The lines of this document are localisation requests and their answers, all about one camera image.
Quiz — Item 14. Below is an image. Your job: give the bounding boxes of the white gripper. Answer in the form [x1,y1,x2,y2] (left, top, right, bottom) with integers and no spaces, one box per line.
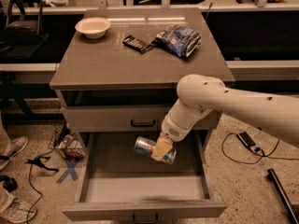
[151,113,190,161]

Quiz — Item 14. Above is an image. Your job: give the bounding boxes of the red bull can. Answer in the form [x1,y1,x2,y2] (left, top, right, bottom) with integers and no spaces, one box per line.
[134,136,177,164]

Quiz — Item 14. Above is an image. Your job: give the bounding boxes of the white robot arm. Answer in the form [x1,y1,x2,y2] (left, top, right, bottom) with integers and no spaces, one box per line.
[151,75,299,161]

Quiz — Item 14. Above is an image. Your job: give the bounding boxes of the open grey bottom drawer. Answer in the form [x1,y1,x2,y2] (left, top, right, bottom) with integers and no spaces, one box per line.
[63,132,227,224]

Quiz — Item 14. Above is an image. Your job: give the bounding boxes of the grey drawer cabinet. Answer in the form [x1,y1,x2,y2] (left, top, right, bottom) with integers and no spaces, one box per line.
[49,7,236,151]

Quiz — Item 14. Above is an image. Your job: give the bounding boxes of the closed grey middle drawer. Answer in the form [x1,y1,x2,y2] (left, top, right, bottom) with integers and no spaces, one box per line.
[61,104,225,133]

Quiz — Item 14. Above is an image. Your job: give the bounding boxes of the snack packages on floor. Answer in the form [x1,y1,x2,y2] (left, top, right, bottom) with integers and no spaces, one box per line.
[57,134,85,160]

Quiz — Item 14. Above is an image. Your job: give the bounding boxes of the blue tape cross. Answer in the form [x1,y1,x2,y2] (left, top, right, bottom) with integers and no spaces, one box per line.
[57,160,78,184]

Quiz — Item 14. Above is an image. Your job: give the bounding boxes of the black snack bar wrapper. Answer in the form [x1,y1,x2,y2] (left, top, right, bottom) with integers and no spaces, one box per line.
[122,35,152,54]

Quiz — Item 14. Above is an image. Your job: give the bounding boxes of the blue chip bag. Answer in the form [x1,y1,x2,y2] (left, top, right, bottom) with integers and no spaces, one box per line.
[151,25,201,58]

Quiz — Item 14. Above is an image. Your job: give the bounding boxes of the black clamp tool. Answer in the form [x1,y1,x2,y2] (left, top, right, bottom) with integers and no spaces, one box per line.
[26,157,58,172]

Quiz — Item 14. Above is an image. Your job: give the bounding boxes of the black metal bar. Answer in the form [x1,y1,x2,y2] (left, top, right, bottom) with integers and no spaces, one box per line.
[267,168,299,224]

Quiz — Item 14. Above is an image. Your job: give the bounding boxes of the white bowl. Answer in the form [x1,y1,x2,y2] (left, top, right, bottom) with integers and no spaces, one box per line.
[75,17,111,39]

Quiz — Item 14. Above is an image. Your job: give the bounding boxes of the upper white sneaker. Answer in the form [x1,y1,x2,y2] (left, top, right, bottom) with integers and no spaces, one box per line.
[0,136,29,171]

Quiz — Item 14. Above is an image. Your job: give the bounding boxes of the white sneaker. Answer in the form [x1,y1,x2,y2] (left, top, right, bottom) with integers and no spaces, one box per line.
[0,198,37,224]
[0,136,29,171]

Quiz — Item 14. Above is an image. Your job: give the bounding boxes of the black round object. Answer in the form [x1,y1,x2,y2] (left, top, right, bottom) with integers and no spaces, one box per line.
[0,175,18,192]

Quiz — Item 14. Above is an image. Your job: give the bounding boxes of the lower white sneaker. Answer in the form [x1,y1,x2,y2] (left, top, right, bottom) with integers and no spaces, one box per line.
[0,198,37,224]

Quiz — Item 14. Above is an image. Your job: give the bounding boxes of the black chair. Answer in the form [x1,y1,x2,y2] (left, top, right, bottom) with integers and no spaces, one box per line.
[0,0,48,60]

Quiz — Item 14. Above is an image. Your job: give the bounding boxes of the black floor cable right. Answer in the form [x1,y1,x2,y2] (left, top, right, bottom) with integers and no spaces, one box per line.
[221,132,299,166]

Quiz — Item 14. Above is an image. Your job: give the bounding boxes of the black floor cable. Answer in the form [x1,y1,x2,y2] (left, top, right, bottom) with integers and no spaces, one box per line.
[221,132,299,166]
[25,161,44,224]

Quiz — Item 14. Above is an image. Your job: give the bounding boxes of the black floor cable left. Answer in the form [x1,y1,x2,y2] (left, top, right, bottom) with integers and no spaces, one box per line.
[25,161,44,224]

